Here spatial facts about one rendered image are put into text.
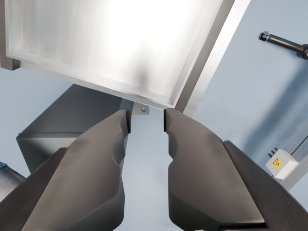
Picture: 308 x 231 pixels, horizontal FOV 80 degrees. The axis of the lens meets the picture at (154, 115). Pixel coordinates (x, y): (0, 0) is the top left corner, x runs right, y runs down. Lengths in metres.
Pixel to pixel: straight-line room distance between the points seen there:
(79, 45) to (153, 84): 0.13
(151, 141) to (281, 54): 1.06
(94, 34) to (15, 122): 1.43
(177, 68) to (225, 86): 1.06
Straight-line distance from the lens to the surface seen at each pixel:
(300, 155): 1.14
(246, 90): 1.45
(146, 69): 0.32
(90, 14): 0.32
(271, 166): 1.18
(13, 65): 0.37
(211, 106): 1.40
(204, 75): 0.34
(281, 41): 1.33
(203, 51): 0.31
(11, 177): 0.46
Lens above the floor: 1.19
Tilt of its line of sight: 61 degrees down
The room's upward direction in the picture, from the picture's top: 177 degrees clockwise
